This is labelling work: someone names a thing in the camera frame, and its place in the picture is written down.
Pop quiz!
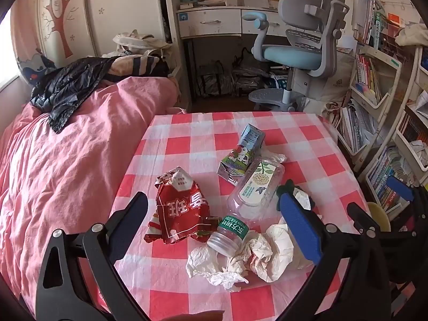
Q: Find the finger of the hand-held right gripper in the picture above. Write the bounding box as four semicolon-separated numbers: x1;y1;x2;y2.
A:
386;175;415;203
347;202;383;231

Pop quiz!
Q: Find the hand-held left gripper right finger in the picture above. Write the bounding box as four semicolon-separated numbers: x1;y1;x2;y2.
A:
277;190;394;321

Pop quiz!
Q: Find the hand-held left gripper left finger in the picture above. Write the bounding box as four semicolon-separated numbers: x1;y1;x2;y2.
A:
35;191;149;321

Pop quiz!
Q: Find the yellow waste bin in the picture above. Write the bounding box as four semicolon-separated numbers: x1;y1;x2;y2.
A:
367;202;392;233

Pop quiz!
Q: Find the cream tissue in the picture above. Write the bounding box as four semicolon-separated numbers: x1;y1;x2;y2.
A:
231;222;315;283

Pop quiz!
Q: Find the red snack bag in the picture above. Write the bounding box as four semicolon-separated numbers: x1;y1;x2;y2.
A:
144;166;221;246

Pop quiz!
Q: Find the clear plastic bottle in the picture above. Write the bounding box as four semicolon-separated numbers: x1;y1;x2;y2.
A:
207;159;285;256

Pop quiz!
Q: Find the cow print milk carton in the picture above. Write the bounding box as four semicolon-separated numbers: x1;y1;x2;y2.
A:
217;144;256;186

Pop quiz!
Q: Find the blue drink carton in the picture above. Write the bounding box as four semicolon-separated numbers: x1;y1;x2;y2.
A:
238;124;266;149

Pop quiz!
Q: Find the row of blue green books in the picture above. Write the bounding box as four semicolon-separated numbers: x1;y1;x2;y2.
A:
366;145;412;213

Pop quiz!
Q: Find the crumpled white paper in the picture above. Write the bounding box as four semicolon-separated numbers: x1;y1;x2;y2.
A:
408;140;428;165

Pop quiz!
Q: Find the wide white book cart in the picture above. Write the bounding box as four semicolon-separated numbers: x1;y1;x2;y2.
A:
363;45;428;215

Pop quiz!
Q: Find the row of dark books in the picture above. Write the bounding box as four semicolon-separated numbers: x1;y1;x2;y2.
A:
398;112;428;145

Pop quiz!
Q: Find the pink bed blanket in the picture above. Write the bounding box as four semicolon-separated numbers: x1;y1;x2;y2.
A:
0;75;188;308

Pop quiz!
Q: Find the stack of papers and notebooks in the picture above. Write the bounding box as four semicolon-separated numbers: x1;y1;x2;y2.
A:
338;98;377;151

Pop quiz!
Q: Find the folded white paper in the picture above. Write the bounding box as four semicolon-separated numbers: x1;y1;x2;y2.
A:
415;90;428;118

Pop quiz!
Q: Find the narrow white book cart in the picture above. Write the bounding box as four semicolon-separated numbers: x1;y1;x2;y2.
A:
336;43;402;171

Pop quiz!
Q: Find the red print tote bag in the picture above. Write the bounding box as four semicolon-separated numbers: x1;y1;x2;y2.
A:
323;102;346;125

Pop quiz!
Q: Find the red white checked tablecloth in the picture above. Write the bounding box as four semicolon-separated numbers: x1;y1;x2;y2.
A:
72;111;372;321

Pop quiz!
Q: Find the row of thin colourful books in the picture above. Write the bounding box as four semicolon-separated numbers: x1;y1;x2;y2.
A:
354;55;382;104

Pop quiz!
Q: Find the large white cloth bag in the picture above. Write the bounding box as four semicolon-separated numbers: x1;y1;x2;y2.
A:
318;52;356;108

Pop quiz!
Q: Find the black puffer jacket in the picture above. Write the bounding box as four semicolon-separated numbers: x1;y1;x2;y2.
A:
30;57;116;133

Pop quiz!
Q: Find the blue printed package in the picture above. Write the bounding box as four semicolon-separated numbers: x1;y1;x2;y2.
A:
269;71;289;90

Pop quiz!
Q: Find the navy striped cloth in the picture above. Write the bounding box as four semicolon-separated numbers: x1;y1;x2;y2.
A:
110;53;161;76

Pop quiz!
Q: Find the cream cloth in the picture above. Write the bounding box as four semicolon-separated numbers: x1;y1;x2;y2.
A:
395;23;428;48

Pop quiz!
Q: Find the clear bag black trim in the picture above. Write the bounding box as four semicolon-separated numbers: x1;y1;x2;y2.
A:
232;48;269;90
197;60;224;98

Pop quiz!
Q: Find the grey blue desk chair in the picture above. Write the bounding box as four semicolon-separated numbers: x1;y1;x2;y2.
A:
241;0;351;113

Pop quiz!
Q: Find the cream tote bag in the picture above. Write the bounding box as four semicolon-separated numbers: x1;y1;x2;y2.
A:
112;29;173;56

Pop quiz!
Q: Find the row of tall upright books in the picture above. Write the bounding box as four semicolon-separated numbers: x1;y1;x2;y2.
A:
351;0;388;50

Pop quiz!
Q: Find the pink curtain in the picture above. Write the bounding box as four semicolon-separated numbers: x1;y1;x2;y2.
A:
10;7;56;86

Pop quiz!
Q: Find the bright window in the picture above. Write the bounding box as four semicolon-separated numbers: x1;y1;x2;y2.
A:
0;13;21;91

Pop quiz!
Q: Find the white desk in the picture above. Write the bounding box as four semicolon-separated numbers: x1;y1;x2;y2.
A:
162;0;291;108

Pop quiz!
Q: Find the narrow white desk drawer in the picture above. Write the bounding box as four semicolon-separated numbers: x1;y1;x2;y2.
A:
241;10;285;35

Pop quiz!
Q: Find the white wardrobe tree decal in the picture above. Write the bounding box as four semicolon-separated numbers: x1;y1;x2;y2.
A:
37;0;168;69

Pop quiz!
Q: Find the wide white desk drawer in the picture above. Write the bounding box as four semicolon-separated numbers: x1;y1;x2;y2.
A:
177;9;242;36

